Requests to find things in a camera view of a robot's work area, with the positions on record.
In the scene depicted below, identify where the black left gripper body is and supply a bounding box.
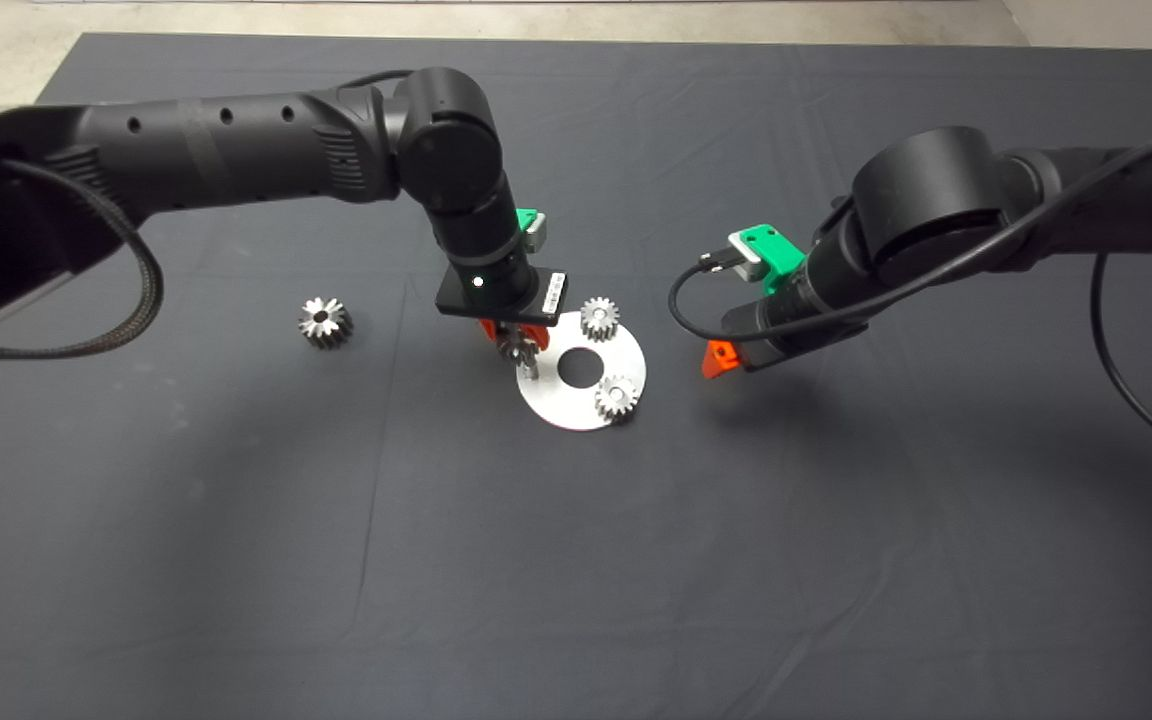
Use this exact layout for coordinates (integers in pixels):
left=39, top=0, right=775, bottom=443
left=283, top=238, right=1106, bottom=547
left=435, top=240, right=569, bottom=326

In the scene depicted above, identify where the dark grey table cloth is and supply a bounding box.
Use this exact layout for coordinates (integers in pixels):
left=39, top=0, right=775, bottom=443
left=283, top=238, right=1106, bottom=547
left=0, top=33, right=1152, bottom=720

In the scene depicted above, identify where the black right camera cable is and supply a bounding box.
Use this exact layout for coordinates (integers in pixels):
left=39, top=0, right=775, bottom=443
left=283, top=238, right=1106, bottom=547
left=668, top=133, right=1152, bottom=346

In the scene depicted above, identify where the thin black left camera cable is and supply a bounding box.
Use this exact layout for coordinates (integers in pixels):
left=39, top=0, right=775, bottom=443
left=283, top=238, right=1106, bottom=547
left=341, top=68, right=417, bottom=91

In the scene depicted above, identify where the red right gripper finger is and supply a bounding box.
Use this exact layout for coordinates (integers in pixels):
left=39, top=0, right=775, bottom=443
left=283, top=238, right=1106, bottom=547
left=702, top=340, right=743, bottom=381

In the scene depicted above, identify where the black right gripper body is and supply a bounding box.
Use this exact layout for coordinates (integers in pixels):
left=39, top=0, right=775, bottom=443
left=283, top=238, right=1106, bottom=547
left=721, top=262, right=872, bottom=373

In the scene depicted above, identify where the green right camera mount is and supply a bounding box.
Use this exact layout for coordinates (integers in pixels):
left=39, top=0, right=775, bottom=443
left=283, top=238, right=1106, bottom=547
left=742, top=224, right=807, bottom=297

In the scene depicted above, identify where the smaller dark steel gear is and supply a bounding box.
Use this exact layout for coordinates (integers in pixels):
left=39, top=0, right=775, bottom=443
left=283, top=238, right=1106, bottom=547
left=496, top=335, right=541, bottom=379

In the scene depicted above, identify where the braided black cable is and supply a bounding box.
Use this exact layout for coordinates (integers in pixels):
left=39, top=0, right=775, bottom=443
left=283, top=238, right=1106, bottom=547
left=0, top=160, right=165, bottom=361

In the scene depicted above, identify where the larger steel gear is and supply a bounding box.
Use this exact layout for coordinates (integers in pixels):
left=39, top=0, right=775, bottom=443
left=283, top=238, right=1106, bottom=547
left=298, top=297, right=355, bottom=351

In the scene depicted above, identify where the small steel gear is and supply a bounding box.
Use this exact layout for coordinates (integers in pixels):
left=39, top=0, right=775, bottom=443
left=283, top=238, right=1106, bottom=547
left=595, top=374, right=641, bottom=423
left=580, top=297, right=621, bottom=343

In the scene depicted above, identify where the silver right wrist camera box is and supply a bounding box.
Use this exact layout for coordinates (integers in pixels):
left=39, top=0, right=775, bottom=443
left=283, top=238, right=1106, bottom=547
left=728, top=230, right=775, bottom=283

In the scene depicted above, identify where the round metal plate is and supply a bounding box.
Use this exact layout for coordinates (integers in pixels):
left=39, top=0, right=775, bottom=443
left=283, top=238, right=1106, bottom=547
left=516, top=310, right=649, bottom=433

